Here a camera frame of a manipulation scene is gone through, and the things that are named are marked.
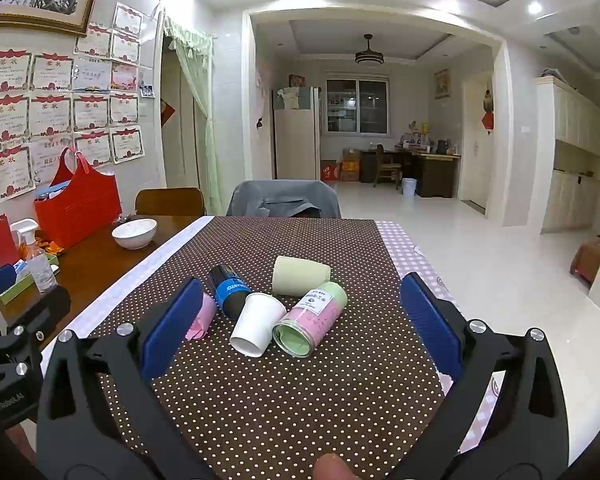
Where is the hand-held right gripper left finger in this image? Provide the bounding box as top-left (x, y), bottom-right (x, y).
top-left (35, 277), bottom-right (221, 480)

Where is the pink and green cup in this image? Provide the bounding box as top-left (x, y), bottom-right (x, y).
top-left (271, 281), bottom-right (349, 358)

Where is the window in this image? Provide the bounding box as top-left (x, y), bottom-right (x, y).
top-left (325, 78), bottom-right (392, 136)

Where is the red basket bag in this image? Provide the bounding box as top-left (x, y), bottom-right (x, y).
top-left (33, 147), bottom-right (122, 250)

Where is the green tissue box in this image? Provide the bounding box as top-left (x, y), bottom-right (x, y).
top-left (0, 260), bottom-right (61, 307)

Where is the brown cardboard box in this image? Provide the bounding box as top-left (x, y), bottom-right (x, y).
top-left (340, 149), bottom-right (362, 182)

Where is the brown low furniture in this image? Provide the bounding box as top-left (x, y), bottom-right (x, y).
top-left (570, 240), bottom-right (600, 288)

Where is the wooden desk chair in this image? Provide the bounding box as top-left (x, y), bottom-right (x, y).
top-left (373, 144), bottom-right (402, 190)

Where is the white paper cup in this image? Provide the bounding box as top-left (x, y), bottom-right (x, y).
top-left (229, 292), bottom-right (287, 358)

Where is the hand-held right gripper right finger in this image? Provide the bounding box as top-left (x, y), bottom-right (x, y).
top-left (401, 273), bottom-right (571, 480)

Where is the beige cup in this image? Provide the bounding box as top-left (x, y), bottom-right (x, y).
top-left (271, 255), bottom-right (332, 296)

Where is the white refrigerator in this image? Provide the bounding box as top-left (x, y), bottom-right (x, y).
top-left (272, 86), bottom-right (322, 181)

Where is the white door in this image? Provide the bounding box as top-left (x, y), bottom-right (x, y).
top-left (462, 72), bottom-right (496, 211)

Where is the black and blue cup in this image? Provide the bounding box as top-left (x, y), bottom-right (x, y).
top-left (207, 264), bottom-right (253, 320)

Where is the dark wooden desk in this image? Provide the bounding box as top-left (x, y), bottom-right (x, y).
top-left (360, 145), bottom-right (462, 199)

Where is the wall of certificates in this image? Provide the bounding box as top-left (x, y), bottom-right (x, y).
top-left (0, 2), bottom-right (146, 208)

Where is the green curtain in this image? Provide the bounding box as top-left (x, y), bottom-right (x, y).
top-left (163, 14), bottom-right (220, 216)

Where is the clear spray bottle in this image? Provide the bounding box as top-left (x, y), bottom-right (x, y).
top-left (10, 220), bottom-right (58, 294)

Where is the white bowl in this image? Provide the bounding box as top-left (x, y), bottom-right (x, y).
top-left (111, 218), bottom-right (158, 251)

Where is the grey covered chair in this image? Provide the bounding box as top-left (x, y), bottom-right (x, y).
top-left (226, 179), bottom-right (342, 219)

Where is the brown polka dot tablecloth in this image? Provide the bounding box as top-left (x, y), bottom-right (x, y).
top-left (40, 216), bottom-right (506, 461)

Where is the brown wooden chair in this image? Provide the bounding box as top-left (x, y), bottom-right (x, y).
top-left (135, 187), bottom-right (207, 217)

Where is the person's right hand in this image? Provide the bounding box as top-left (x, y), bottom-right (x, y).
top-left (312, 452), bottom-right (363, 480)

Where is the cream wall cabinet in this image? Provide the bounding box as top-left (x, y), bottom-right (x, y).
top-left (536, 76), bottom-right (600, 234)

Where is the brown polka dot cloth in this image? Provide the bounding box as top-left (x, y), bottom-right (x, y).
top-left (87, 216), bottom-right (448, 480)

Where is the red gift bag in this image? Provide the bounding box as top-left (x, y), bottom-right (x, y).
top-left (0, 214), bottom-right (21, 268)

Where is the ceiling fan lamp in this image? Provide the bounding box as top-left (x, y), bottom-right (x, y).
top-left (355, 34), bottom-right (384, 67)

